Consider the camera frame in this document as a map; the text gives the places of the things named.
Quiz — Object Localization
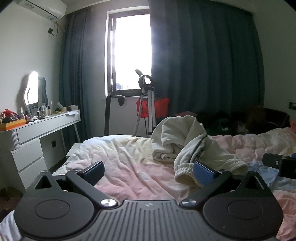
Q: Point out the white sweatpants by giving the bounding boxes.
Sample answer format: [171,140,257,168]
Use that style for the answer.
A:
[151,115,248,187]

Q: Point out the black clothes pile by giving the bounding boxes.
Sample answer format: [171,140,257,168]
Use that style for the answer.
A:
[196,107,290,136]

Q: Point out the pink garment on bed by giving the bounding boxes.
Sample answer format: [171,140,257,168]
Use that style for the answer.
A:
[290,120,296,133]

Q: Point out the pink white bed duvet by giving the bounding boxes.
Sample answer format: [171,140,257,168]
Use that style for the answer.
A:
[54,128,295,240]

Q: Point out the white vanity desk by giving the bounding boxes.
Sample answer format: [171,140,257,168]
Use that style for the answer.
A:
[1,110,81,193]

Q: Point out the black upright stand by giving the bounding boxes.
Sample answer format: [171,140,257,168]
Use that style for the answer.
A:
[104,95,125,136]

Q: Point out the red bag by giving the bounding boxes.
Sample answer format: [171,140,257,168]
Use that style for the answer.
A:
[140,98,170,118]

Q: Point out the dark teal left curtain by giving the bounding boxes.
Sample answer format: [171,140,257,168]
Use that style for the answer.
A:
[59,8,91,142]

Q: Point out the dark teal curtain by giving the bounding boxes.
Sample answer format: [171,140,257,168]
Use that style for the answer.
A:
[149,1,264,120]
[59,8,91,142]

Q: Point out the orange tray box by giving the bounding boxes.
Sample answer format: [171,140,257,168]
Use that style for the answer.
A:
[0,118,26,131]

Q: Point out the lit vanity mirror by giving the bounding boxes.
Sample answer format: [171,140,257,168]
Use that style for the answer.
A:
[23,71,48,116]

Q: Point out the silver tripod stand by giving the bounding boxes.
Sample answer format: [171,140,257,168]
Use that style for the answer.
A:
[133,69,156,136]

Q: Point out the dark teal right curtain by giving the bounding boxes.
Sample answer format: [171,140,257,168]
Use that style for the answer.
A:
[149,1,264,120]

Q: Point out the white air conditioner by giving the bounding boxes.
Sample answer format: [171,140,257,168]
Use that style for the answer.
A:
[16,0,67,22]

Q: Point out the window with dark frame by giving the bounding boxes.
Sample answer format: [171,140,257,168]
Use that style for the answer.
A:
[105,8,152,96]

